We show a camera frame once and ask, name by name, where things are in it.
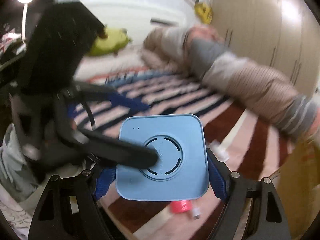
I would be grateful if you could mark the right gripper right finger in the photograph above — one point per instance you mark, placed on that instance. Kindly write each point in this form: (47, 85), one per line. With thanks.
(257, 202)

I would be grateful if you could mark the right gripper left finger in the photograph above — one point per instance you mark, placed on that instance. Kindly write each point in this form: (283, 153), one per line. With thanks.
(68, 209)

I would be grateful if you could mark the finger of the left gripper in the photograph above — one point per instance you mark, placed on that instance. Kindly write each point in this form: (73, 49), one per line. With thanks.
(82, 93)
(107, 151)

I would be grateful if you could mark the blue square device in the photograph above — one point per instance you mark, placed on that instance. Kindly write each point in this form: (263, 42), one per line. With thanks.
(162, 157)

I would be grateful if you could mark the pink cosmetic tube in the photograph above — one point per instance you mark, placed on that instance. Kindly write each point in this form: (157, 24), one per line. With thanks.
(180, 206)

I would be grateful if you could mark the brown cardboard box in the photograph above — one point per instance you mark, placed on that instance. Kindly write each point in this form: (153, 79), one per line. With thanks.
(297, 185)

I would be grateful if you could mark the star patterned grey fabric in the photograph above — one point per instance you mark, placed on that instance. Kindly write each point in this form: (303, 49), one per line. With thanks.
(16, 176)

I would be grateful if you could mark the green plush toy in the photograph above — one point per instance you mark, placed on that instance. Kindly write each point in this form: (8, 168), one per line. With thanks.
(116, 40)

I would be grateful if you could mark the white desk lamp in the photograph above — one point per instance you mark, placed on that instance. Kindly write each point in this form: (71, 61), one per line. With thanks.
(24, 16)

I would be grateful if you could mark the striped fleece blanket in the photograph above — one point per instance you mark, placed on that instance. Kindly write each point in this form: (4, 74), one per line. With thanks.
(183, 113)

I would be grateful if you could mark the striped rolled duvet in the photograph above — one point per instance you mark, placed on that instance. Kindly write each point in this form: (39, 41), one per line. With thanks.
(199, 50)

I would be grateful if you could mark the yellow ukulele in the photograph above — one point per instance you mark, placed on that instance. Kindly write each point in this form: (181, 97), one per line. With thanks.
(203, 11)

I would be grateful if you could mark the beige wooden wardrobe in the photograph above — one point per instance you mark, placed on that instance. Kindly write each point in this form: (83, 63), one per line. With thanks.
(282, 34)

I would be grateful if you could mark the white USB cable plug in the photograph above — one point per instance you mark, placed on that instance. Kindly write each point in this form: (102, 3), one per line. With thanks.
(195, 212)

